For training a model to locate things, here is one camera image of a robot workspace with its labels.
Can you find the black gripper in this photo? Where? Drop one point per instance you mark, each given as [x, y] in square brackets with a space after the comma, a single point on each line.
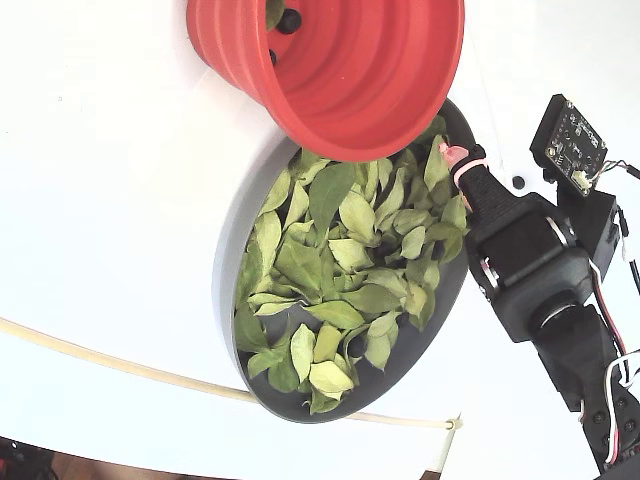
[520, 235]

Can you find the dark blueberry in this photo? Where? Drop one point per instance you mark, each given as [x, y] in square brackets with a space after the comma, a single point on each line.
[356, 348]
[289, 22]

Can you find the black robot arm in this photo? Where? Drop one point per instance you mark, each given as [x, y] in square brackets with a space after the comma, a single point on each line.
[575, 340]

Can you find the red collapsible silicone cup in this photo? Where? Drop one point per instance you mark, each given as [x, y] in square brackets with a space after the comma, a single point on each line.
[350, 75]

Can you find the pile of green leaves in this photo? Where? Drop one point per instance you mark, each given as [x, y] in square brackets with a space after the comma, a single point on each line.
[300, 260]

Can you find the dark grey round bowl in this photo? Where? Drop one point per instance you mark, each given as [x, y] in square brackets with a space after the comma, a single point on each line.
[390, 380]

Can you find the small black dot marker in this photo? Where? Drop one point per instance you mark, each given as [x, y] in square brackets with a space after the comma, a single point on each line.
[518, 181]

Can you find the single green leaf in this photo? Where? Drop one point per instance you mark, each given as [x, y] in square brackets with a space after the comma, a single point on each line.
[272, 15]

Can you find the long wooden dowel stick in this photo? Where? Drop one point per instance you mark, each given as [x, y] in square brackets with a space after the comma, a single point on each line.
[220, 390]

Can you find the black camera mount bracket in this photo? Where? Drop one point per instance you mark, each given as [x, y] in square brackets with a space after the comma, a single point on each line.
[590, 225]

